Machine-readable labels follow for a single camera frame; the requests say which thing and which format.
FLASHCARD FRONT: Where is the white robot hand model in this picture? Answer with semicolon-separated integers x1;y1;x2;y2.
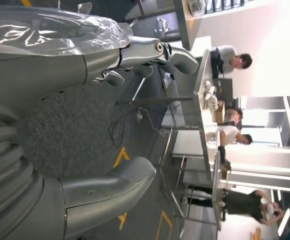
203;79;219;113

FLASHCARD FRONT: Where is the floor cable with plug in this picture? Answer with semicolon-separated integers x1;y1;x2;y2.
108;106;167;149

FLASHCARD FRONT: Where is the metal framed table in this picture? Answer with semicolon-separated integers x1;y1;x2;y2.
170;150;223;232

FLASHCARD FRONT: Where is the clear plastic container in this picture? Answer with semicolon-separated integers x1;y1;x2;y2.
205;122;219;151

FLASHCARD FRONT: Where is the long grey desk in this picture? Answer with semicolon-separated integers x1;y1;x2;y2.
160;48;223;181

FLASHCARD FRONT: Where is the person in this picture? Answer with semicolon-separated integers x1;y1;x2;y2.
187;188;285;227
218;124;254;147
210;44;253;79
223;106;244;127

